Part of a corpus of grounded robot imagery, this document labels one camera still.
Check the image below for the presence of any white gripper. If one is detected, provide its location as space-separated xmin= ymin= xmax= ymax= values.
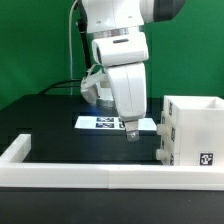
xmin=107 ymin=63 xmax=147 ymax=141

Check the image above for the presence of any white drawer tray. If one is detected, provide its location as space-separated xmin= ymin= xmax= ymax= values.
xmin=156 ymin=112 xmax=175 ymax=141
xmin=156 ymin=140 xmax=174 ymax=166

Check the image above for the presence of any white front drawer tray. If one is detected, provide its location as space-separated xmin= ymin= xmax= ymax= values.
xmin=156 ymin=140 xmax=174 ymax=166

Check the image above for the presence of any white drawer cabinet box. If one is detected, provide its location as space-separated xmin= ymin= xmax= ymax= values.
xmin=161 ymin=95 xmax=224 ymax=167

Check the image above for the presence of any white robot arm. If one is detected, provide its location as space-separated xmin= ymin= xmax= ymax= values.
xmin=79 ymin=0 xmax=186 ymax=141

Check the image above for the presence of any white marker tag sheet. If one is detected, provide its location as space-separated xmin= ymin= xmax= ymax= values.
xmin=74 ymin=116 xmax=156 ymax=131

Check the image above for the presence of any white U-shaped table fence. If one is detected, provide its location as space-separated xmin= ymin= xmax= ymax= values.
xmin=0 ymin=134 xmax=224 ymax=190

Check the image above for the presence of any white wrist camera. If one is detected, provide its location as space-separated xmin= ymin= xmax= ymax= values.
xmin=92 ymin=32 xmax=149 ymax=67

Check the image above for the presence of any black cable bundle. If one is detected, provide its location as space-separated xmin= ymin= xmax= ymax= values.
xmin=38 ymin=78 xmax=84 ymax=96

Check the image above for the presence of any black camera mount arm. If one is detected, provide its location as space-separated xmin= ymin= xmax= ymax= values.
xmin=77 ymin=0 xmax=92 ymax=70

